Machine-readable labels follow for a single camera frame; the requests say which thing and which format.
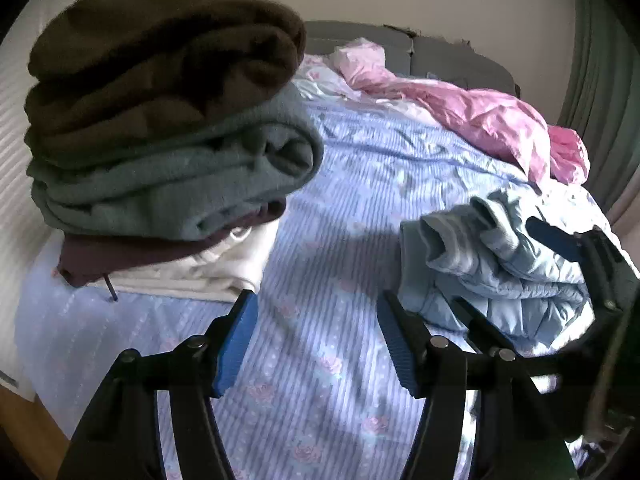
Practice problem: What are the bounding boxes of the pink duvet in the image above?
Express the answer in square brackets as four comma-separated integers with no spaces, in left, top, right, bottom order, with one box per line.
[329,38,551,183]

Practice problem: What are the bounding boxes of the grey-green folded garment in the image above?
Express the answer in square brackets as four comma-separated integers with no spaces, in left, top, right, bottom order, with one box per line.
[27,84,323,240]

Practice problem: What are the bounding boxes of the cream folded garment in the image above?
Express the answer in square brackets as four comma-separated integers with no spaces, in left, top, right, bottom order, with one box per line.
[110,220,280,302]

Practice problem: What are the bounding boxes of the light blue quilted pants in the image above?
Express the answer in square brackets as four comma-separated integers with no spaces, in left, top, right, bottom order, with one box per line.
[397,188,601,346]

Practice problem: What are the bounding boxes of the dark brown folded garment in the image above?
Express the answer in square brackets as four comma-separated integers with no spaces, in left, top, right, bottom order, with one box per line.
[25,0,307,168]

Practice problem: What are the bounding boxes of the pink crumpled pillow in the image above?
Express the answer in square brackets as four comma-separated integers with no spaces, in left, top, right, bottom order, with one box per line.
[548,125,590,185]

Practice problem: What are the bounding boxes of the blue floral striped bedsheet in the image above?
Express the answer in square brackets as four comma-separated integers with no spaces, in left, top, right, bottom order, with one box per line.
[13,54,626,480]

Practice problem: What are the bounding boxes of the maroon folded garment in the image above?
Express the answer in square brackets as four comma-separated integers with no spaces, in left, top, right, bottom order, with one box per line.
[56,197,286,287]

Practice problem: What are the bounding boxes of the light floral blanket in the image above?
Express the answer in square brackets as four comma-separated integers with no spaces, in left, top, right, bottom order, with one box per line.
[292,54,361,102]

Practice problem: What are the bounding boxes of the dark green curtain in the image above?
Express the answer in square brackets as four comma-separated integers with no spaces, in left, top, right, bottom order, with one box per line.
[560,0,639,210]

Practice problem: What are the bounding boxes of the grey padded headboard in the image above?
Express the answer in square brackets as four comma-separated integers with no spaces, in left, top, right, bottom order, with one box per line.
[306,21,521,98]

